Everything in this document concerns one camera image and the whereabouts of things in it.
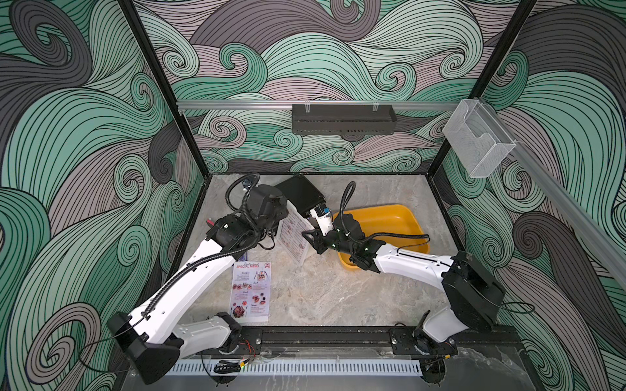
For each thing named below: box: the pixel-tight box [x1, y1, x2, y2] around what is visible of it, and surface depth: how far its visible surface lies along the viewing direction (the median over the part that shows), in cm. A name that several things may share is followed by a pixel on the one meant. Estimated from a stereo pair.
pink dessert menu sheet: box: [229, 260, 272, 323], surface depth 85 cm
